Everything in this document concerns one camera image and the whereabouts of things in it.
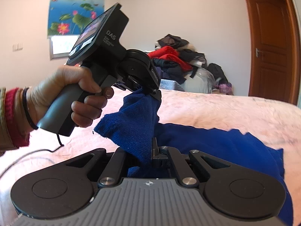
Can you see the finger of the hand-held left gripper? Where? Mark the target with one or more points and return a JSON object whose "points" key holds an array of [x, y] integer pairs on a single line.
{"points": [[132, 86], [158, 98]]}

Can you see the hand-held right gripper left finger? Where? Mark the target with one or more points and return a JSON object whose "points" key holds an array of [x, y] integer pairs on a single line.
{"points": [[117, 161]]}

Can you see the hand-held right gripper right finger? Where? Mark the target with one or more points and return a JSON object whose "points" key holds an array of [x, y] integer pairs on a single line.
{"points": [[154, 150]]}

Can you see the blue knit sweater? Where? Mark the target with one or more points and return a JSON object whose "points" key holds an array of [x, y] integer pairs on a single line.
{"points": [[211, 146]]}

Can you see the person's left forearm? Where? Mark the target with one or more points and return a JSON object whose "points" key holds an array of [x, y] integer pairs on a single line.
{"points": [[11, 117]]}

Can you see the pile of dark clothes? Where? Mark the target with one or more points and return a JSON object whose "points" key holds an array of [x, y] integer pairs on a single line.
{"points": [[171, 71]]}

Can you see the person's left hand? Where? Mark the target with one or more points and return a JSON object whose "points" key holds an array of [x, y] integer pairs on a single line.
{"points": [[54, 87]]}

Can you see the light blue knit garment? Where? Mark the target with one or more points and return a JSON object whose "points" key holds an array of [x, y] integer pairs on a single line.
{"points": [[170, 85]]}

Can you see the red garment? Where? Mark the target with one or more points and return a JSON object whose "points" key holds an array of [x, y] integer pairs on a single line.
{"points": [[169, 56]]}

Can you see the window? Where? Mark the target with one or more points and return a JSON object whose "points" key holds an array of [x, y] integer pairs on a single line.
{"points": [[63, 47]]}

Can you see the grey wrapped bundle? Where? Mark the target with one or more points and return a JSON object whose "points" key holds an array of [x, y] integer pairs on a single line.
{"points": [[199, 81]]}

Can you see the lotus printed window blind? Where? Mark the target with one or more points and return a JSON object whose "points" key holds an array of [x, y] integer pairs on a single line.
{"points": [[70, 9]]}

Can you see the black brown garment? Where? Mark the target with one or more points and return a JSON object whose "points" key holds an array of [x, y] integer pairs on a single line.
{"points": [[172, 41]]}

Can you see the black backpack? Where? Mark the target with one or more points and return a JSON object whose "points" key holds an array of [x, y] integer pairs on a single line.
{"points": [[217, 74]]}

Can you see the purple bag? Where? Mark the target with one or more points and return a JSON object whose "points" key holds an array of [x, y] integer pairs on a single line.
{"points": [[225, 88]]}

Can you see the pink blanket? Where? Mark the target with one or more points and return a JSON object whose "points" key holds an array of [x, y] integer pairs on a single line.
{"points": [[235, 113]]}

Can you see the wooden door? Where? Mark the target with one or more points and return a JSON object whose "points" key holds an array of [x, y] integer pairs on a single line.
{"points": [[270, 47]]}

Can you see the white wall switch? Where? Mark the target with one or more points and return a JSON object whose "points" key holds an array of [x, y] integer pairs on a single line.
{"points": [[17, 47]]}

